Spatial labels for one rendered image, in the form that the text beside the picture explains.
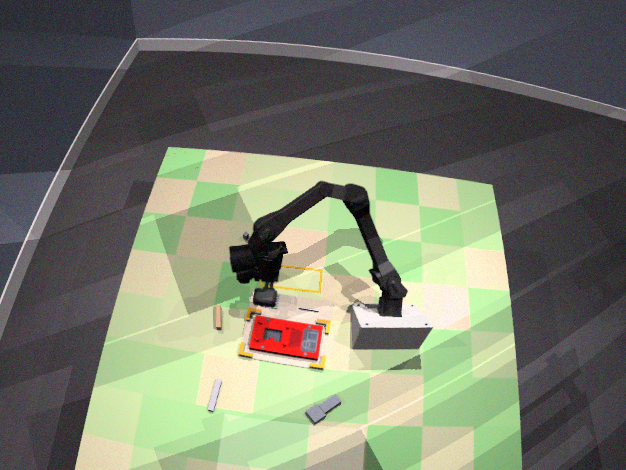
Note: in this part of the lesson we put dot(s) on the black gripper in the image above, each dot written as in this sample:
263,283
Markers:
267,296

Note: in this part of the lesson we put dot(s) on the tan rectangular block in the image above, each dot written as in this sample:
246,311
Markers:
218,317

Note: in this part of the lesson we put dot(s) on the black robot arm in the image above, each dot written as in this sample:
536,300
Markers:
260,250

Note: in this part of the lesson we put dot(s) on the beige flat slab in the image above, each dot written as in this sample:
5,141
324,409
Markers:
292,308

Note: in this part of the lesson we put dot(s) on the grey rectangular bar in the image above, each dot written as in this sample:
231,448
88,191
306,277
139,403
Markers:
215,394

